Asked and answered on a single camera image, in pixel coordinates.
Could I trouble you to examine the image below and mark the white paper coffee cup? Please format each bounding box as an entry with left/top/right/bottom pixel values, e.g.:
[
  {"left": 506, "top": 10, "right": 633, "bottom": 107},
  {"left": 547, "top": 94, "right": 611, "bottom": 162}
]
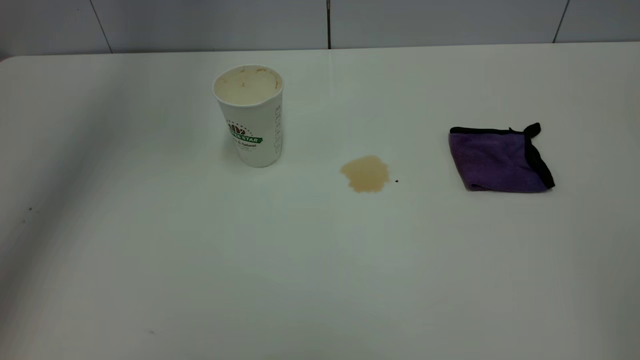
[{"left": 212, "top": 64, "right": 285, "bottom": 169}]

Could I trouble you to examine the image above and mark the purple cloth with black trim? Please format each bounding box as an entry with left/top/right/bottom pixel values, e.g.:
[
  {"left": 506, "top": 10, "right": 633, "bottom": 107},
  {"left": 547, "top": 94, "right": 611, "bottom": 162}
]
[{"left": 448, "top": 122, "right": 556, "bottom": 194}]

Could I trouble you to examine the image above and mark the brown coffee spill puddle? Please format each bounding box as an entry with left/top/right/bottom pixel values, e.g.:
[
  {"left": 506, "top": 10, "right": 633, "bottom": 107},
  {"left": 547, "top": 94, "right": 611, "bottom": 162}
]
[{"left": 340, "top": 155, "right": 390, "bottom": 194}]

